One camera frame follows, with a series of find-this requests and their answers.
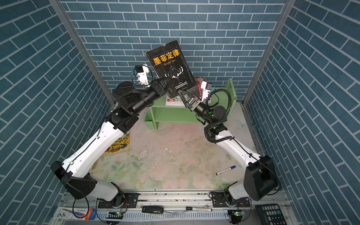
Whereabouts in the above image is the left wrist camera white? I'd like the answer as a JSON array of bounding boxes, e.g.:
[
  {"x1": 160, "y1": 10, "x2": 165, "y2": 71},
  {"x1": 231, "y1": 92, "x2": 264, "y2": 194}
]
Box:
[{"x1": 133, "y1": 64, "x2": 150, "y2": 86}]

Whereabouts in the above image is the red blue pen package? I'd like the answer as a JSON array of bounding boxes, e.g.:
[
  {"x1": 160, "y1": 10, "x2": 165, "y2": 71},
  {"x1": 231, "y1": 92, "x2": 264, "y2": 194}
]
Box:
[{"x1": 53, "y1": 207, "x2": 97, "y2": 221}]

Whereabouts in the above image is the black calculator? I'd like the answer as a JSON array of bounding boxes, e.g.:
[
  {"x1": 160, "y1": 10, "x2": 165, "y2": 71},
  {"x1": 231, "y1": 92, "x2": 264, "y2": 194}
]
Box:
[{"x1": 255, "y1": 204, "x2": 287, "y2": 225}]

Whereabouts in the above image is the small green pen cup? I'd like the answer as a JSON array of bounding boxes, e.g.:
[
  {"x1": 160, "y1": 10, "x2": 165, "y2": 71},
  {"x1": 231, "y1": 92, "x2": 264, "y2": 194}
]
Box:
[{"x1": 144, "y1": 112, "x2": 156, "y2": 130}]

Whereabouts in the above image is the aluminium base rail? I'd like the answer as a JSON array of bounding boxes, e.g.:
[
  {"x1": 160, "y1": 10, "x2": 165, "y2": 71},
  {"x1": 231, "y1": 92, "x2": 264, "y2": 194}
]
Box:
[{"x1": 50, "y1": 191, "x2": 297, "y2": 225}]

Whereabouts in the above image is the white La Dame book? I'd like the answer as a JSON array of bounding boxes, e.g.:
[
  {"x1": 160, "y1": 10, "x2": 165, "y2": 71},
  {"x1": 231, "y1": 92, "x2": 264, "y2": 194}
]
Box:
[{"x1": 165, "y1": 98, "x2": 184, "y2": 107}]

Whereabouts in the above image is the black book yellow title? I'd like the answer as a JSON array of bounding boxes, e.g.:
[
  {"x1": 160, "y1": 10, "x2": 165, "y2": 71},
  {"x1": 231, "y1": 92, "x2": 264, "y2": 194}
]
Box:
[{"x1": 145, "y1": 40, "x2": 197, "y2": 98}]

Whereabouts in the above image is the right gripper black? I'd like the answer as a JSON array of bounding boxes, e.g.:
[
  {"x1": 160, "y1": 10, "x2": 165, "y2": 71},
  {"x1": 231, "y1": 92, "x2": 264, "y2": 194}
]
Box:
[{"x1": 181, "y1": 91, "x2": 215, "y2": 128}]

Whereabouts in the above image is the yellow cartoon history book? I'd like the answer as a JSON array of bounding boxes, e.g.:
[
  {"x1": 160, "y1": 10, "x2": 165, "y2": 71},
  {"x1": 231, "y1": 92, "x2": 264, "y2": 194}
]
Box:
[{"x1": 102, "y1": 131, "x2": 130, "y2": 157}]

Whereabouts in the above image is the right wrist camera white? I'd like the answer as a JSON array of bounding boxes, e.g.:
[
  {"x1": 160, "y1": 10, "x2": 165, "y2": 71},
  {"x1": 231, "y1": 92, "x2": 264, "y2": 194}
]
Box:
[{"x1": 200, "y1": 81, "x2": 212, "y2": 103}]

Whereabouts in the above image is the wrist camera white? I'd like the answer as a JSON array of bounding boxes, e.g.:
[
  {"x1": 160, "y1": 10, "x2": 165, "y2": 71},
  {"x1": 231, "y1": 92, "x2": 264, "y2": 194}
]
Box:
[
  {"x1": 133, "y1": 64, "x2": 150, "y2": 86},
  {"x1": 200, "y1": 81, "x2": 212, "y2": 103}
]

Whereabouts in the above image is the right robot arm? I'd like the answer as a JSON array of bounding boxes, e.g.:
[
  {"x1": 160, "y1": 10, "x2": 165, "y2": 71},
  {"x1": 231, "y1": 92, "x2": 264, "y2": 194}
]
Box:
[{"x1": 178, "y1": 89, "x2": 282, "y2": 205}]

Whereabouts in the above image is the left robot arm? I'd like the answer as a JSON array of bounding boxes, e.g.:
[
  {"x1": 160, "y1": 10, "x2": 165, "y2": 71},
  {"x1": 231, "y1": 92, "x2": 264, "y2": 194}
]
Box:
[{"x1": 51, "y1": 80, "x2": 166, "y2": 208}]

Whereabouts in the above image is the black marker on rail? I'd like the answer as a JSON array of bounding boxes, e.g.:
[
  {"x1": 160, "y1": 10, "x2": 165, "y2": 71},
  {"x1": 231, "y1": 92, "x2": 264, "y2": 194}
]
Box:
[{"x1": 186, "y1": 207, "x2": 212, "y2": 212}]

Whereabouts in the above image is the green wooden shelf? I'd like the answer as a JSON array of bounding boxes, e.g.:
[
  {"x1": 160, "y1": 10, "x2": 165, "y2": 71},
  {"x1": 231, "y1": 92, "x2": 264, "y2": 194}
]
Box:
[{"x1": 149, "y1": 79, "x2": 237, "y2": 129}]

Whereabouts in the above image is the green nature encyclopedia book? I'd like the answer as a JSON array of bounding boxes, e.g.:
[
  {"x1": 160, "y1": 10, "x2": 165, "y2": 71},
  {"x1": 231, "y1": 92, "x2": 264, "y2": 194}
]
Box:
[{"x1": 165, "y1": 78, "x2": 205, "y2": 107}]

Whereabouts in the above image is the blue white marker pen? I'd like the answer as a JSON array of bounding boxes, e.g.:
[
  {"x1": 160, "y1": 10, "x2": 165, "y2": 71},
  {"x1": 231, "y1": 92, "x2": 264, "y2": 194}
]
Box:
[{"x1": 216, "y1": 166, "x2": 236, "y2": 175}]

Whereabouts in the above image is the black remote device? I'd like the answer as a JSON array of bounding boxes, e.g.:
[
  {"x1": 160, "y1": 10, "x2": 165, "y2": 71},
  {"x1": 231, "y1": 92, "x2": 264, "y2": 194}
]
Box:
[{"x1": 142, "y1": 205, "x2": 164, "y2": 214}]

